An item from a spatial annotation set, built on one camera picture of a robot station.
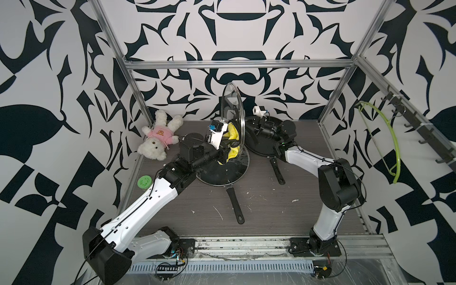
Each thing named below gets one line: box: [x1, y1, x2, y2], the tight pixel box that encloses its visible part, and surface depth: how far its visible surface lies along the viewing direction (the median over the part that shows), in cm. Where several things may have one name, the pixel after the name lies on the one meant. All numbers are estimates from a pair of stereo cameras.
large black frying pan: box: [195, 144, 250, 224], surface depth 86 cm
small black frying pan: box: [244, 116, 286, 185], surface depth 75 cm
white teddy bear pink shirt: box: [137, 109, 185, 161], surface depth 107 cm
